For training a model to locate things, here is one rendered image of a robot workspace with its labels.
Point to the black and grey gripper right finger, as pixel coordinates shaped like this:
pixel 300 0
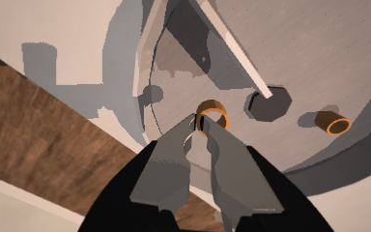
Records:
pixel 247 184

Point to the bronze bushing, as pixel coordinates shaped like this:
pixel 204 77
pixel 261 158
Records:
pixel 332 123
pixel 212 105

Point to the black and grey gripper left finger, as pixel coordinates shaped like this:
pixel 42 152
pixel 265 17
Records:
pixel 156 179

